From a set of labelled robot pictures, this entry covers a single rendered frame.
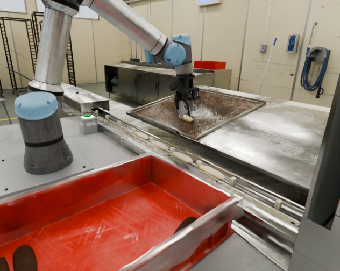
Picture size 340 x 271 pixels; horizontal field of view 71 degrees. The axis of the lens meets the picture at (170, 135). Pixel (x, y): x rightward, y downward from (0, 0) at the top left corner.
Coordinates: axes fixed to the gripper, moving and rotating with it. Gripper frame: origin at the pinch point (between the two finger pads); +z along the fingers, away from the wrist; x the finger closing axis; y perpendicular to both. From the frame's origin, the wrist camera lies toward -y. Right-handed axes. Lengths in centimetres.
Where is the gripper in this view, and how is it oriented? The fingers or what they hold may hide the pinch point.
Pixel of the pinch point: (185, 114)
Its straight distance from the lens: 114.2
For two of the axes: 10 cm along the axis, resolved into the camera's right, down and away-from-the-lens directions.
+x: 8.5, -3.2, 4.2
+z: 1.1, 8.9, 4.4
